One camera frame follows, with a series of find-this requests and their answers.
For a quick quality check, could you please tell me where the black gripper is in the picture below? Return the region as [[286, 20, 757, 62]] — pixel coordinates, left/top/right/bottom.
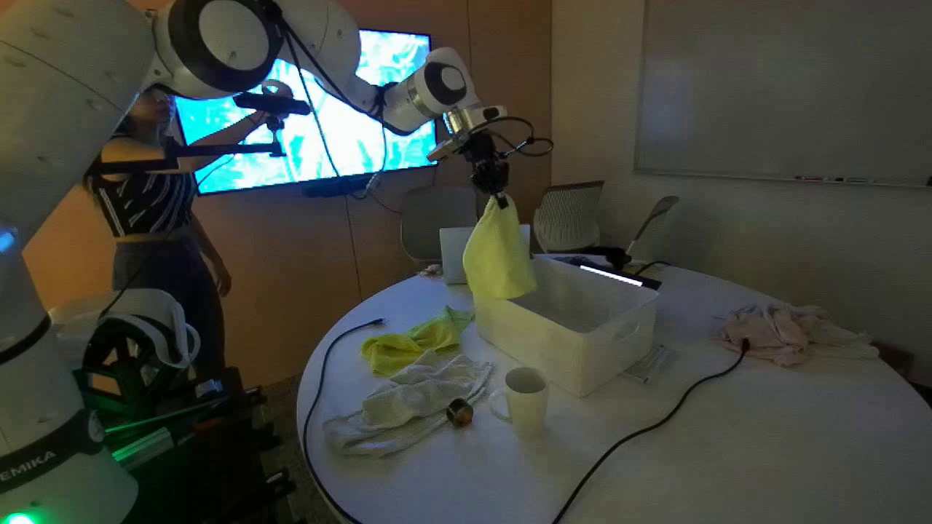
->
[[428, 104, 512, 207]]

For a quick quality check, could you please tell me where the light green towel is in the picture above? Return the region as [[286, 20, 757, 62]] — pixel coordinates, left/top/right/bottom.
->
[[463, 194, 537, 301]]

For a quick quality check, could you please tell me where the white plastic basket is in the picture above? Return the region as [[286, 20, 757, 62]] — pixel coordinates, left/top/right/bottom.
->
[[474, 255, 659, 397]]

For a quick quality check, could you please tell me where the small brown round object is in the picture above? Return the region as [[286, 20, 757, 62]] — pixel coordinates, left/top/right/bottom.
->
[[445, 398, 474, 427]]

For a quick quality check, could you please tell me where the white grey towel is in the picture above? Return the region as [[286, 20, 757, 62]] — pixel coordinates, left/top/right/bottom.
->
[[323, 354, 495, 456]]

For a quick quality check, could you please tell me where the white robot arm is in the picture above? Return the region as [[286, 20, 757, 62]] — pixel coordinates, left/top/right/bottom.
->
[[0, 0, 506, 524]]

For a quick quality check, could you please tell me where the white ceramic mug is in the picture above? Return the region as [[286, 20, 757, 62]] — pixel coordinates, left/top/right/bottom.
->
[[489, 368, 549, 436]]

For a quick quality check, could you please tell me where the silver laptop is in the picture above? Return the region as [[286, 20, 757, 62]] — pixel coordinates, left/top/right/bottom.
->
[[438, 223, 531, 286]]

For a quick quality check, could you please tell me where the tablet with lit screen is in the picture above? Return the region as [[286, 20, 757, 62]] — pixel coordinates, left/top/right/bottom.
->
[[570, 260, 662, 290]]

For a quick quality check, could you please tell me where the yellow towel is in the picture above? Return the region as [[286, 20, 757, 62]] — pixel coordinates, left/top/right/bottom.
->
[[361, 308, 474, 378]]

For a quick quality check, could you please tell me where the whiteboard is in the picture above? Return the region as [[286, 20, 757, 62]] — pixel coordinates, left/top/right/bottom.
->
[[636, 0, 932, 186]]

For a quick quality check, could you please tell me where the pink cloth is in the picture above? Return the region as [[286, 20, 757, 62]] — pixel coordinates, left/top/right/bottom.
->
[[723, 302, 816, 368]]

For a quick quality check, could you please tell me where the person in striped shirt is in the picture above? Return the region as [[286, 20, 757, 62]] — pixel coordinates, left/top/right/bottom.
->
[[85, 88, 231, 376]]

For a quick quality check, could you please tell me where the white headset on stand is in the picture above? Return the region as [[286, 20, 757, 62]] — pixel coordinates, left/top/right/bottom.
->
[[80, 289, 202, 402]]

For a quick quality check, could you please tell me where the wall monitor screen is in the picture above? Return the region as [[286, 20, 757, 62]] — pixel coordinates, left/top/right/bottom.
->
[[174, 28, 438, 194]]

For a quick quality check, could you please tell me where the black cable on table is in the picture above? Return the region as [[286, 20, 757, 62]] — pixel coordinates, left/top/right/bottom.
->
[[550, 336, 752, 524]]

